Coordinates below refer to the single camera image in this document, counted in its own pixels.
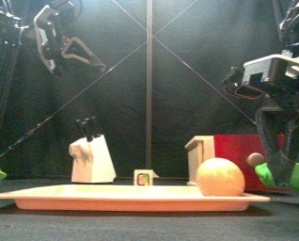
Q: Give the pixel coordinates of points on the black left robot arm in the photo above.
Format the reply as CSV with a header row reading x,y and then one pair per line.
x,y
6,19

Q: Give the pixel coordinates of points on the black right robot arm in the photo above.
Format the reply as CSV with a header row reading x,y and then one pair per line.
x,y
298,28

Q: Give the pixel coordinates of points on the red-fronted drawer with knob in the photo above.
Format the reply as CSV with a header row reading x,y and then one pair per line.
x,y
235,157

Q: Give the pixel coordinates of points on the tan toy egg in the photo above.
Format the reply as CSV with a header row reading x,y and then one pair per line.
x,y
221,177

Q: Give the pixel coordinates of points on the white toy knife block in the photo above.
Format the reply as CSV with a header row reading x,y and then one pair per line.
x,y
91,163

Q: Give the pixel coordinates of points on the small pale wooden block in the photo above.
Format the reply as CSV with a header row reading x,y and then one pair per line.
x,y
139,179

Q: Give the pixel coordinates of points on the pink plastic tray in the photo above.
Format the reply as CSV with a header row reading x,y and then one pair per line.
x,y
114,197

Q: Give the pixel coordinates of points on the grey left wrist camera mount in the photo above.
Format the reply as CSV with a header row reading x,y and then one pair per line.
x,y
39,34

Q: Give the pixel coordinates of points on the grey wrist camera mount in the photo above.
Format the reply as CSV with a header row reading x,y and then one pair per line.
x,y
273,64
39,34

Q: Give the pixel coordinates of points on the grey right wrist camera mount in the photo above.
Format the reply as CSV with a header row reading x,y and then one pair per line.
x,y
273,64

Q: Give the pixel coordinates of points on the grey vertical frame pole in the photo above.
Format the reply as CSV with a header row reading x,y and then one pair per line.
x,y
149,94

